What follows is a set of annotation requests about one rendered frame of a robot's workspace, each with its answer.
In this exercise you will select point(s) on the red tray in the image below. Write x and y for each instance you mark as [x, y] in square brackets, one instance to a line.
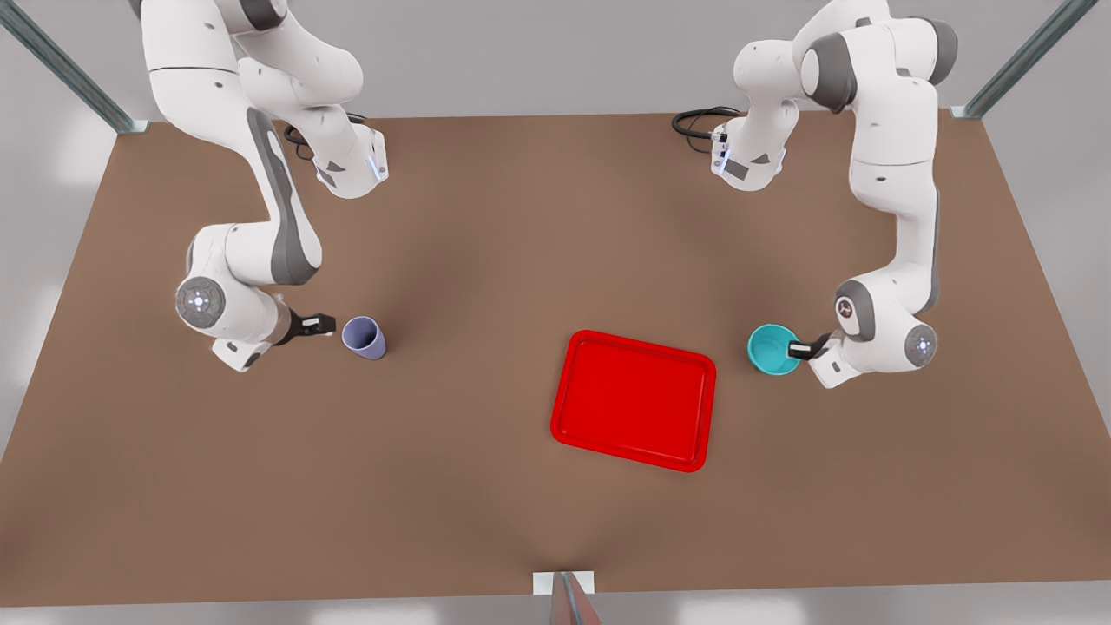
[634, 401]

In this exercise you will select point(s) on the silver frame post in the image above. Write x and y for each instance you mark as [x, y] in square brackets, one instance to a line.
[1020, 61]
[568, 599]
[65, 65]

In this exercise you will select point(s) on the teal bowl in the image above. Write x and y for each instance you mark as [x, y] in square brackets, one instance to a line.
[771, 350]

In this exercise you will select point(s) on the lavender cup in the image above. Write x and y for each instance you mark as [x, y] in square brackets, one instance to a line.
[364, 336]

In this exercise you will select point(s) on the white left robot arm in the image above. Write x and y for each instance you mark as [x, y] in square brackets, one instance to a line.
[894, 174]

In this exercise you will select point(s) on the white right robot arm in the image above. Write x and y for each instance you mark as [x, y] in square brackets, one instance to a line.
[278, 217]

